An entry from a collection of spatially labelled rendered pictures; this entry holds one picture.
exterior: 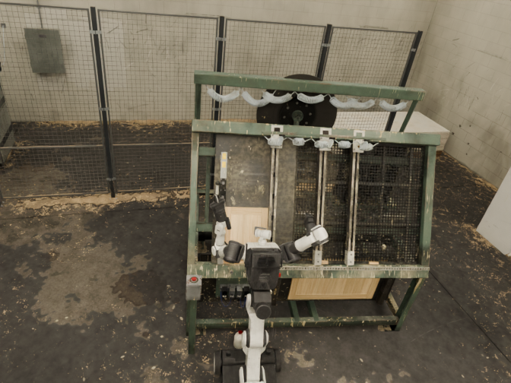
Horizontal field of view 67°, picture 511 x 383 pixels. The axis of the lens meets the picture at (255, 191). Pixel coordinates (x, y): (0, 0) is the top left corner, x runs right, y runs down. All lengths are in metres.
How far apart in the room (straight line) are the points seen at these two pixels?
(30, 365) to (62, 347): 0.27
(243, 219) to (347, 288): 1.40
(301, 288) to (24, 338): 2.58
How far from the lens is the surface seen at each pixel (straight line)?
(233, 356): 3.60
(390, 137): 3.59
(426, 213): 3.84
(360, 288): 4.14
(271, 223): 3.31
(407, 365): 4.27
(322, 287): 3.99
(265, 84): 3.60
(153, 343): 3.93
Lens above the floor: 3.21
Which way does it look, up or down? 33 degrees down
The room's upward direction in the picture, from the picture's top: 8 degrees clockwise
